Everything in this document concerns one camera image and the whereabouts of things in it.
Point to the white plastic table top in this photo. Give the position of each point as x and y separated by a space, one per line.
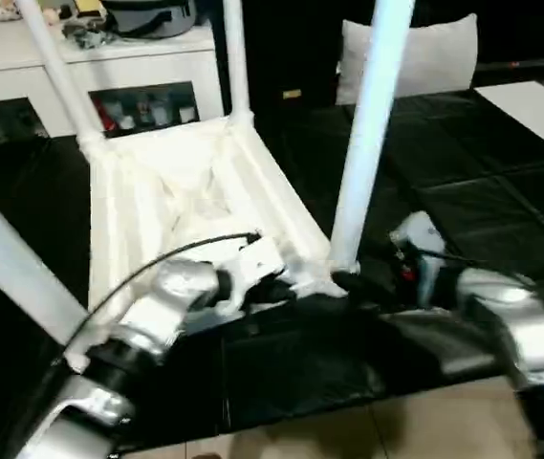
185 182

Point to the white plastic table leg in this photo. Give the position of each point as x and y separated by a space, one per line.
236 57
13 258
61 76
367 124

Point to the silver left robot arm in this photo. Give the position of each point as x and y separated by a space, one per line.
147 325

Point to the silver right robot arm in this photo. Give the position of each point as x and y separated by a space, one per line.
511 316

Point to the black work mat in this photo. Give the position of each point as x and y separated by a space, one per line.
482 191

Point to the small yellow tag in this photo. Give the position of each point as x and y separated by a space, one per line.
293 95

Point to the white flat board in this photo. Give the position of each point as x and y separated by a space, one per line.
534 115

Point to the grey pillow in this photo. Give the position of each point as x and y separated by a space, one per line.
434 62

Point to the grey black bag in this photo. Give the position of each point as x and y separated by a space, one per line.
142 13

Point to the white cabinet with glass doors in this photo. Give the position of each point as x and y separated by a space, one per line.
23 67

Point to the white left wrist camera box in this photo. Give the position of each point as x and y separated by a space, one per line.
252 263

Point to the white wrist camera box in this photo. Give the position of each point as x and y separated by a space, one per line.
420 239
252 263

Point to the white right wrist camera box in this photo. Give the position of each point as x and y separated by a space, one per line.
420 239

